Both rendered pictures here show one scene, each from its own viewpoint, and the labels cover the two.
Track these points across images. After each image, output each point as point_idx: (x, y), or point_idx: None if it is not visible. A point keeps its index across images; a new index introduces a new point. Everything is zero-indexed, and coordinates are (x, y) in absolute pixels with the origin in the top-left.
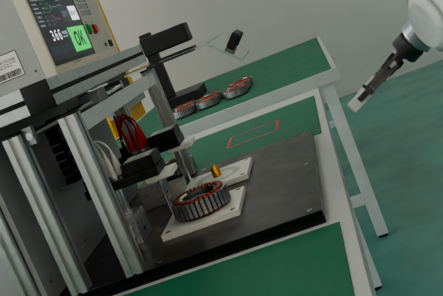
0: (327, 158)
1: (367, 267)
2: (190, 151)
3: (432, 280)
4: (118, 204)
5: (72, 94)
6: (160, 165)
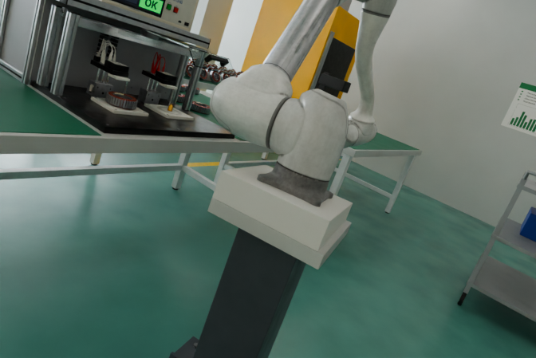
0: (197, 139)
1: (61, 146)
2: None
3: None
4: (66, 63)
5: (90, 9)
6: (120, 73)
